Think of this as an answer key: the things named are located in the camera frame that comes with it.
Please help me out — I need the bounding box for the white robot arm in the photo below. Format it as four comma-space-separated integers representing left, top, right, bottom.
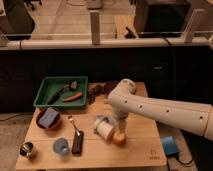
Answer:
108, 79, 213, 141

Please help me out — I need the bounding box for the blue plastic cup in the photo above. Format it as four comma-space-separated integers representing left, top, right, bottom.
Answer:
53, 138, 69, 156

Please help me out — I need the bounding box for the orange apple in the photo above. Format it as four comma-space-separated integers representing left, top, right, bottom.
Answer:
112, 132, 126, 146

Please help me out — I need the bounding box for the white cylindrical container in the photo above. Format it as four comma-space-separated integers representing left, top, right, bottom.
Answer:
94, 119, 114, 141

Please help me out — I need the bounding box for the purple bowl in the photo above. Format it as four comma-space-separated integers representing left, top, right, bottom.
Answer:
103, 81, 118, 95

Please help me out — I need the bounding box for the orange carrot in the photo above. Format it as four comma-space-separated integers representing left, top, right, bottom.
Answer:
62, 92, 83, 102

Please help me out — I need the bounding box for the blue box on floor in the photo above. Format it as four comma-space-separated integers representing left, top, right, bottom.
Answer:
161, 136, 179, 156

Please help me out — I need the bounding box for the brown bowl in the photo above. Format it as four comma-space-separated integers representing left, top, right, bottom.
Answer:
36, 108, 61, 130

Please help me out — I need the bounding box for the dark green cucumber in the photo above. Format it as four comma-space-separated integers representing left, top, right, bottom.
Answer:
47, 88, 64, 105

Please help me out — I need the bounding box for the blue sponge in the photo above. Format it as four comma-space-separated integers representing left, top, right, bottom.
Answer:
38, 108, 58, 128

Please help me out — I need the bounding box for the green plastic tray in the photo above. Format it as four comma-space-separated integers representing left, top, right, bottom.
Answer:
33, 76, 88, 110

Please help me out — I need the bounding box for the black object on desk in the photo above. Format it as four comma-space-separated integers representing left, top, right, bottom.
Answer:
125, 27, 136, 38

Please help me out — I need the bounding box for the black office chair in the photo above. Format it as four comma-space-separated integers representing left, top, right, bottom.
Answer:
0, 0, 35, 40

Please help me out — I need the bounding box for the grey angled post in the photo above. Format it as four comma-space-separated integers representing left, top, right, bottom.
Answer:
181, 9, 205, 43

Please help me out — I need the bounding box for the grey metal post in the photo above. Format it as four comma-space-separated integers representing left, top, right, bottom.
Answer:
90, 10, 100, 45

